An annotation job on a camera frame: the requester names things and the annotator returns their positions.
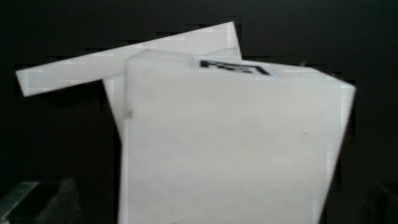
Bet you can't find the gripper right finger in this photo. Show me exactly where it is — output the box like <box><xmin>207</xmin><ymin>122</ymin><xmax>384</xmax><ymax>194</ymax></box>
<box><xmin>359</xmin><ymin>182</ymin><xmax>398</xmax><ymax>224</ymax></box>

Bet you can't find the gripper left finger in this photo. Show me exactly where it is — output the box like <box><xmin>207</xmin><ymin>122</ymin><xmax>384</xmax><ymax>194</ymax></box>
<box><xmin>0</xmin><ymin>178</ymin><xmax>82</xmax><ymax>224</ymax></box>

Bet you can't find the white block with markers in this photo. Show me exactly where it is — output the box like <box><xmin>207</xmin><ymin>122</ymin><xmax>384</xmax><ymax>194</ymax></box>
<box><xmin>118</xmin><ymin>50</ymin><xmax>356</xmax><ymax>224</ymax></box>

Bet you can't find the white frame rail fence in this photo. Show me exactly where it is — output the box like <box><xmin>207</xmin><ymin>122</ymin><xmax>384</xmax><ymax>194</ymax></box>
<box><xmin>15</xmin><ymin>21</ymin><xmax>246</xmax><ymax>98</ymax></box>

